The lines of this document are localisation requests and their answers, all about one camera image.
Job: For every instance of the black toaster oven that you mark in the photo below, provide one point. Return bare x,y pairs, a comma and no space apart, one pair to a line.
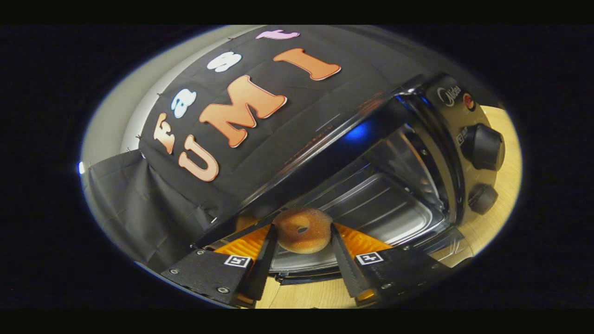
445,120

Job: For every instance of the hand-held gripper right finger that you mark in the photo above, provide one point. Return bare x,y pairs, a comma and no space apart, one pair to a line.
343,264

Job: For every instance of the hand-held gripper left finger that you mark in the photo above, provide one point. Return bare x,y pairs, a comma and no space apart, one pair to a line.
264,264

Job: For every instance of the metal baking tray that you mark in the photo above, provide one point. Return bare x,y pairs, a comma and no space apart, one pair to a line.
380,208

